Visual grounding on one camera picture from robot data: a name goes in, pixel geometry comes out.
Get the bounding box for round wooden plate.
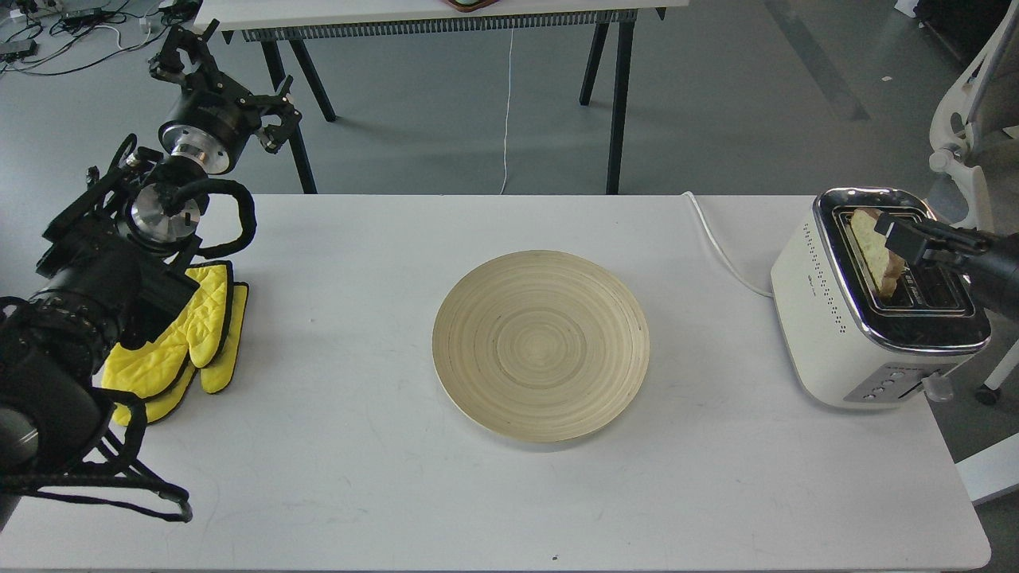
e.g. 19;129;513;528
431;250;651;442

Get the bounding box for floor cables and power strip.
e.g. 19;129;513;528
0;0;180;76

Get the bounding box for white chrome toaster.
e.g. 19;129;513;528
771;186;991;410

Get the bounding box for yellow oven mitt lower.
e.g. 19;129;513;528
141;283;250;423

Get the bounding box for yellow oven mitt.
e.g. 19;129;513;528
141;283;250;423
100;260;233;400

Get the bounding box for white background table black legs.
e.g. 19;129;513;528
193;1;681;195

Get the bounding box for white office chair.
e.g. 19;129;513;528
929;1;1017;505

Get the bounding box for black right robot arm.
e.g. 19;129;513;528
876;213;1018;322

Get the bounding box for yellow oven mitt upper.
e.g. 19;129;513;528
100;260;233;400

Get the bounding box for slice of bread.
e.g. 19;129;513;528
850;207;906;301

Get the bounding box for white toaster power cord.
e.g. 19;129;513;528
682;192;776;299

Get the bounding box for white hanging cable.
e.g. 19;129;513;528
499;29;515;196

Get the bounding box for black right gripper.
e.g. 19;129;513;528
874;212;1005;307

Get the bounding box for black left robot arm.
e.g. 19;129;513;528
1;19;302;522

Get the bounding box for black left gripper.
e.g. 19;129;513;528
149;25;303;174

